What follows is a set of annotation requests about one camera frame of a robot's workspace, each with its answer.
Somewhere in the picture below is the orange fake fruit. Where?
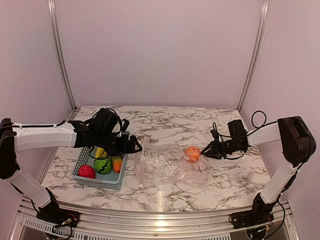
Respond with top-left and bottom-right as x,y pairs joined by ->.
184,146 -> 201,163

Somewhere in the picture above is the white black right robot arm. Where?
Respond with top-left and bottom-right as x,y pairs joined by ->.
201,116 -> 317,229

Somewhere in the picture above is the light blue plastic basket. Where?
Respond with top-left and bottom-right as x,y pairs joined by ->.
71,147 -> 128,190

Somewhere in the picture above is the clear polka dot zip bag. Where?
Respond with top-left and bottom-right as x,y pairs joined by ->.
133,137 -> 211,187

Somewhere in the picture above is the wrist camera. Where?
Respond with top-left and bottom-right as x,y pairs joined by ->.
210,122 -> 223,142
117,118 -> 130,137

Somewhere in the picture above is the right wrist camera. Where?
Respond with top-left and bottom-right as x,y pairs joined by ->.
210,122 -> 223,142

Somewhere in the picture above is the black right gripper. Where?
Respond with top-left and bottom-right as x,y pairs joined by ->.
201,138 -> 243,159

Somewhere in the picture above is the pink fake fruit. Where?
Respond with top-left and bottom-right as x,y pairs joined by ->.
77,164 -> 96,179

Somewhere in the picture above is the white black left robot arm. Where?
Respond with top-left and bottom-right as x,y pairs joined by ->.
0,108 -> 142,227

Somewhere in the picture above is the green fake lettuce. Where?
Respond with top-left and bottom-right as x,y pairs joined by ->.
93,157 -> 112,175

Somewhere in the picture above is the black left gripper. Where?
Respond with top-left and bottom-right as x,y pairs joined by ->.
95,130 -> 143,157

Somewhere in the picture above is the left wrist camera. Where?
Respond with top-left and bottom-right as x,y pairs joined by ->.
117,118 -> 130,137

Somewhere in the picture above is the aluminium frame post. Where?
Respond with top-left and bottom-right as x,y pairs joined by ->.
237,0 -> 270,113
48,0 -> 77,111

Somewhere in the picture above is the front aluminium rail base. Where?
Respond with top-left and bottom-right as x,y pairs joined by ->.
9,197 -> 303,240

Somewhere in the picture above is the yellow fake banana bunch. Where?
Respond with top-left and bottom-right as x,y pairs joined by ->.
95,147 -> 108,159

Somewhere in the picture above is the orange green fake mango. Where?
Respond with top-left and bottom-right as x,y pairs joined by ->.
111,155 -> 123,174

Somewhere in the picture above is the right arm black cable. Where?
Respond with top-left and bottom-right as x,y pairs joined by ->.
212,110 -> 281,161

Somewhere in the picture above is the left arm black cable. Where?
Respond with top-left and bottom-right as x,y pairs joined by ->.
54,107 -> 125,161

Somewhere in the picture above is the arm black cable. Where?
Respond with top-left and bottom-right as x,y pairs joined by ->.
54,107 -> 125,161
212,110 -> 281,161

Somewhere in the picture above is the left aluminium frame post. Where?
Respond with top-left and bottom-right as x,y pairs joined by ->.
48,0 -> 77,111

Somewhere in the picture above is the right aluminium frame post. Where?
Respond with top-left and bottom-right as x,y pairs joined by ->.
237,0 -> 270,113

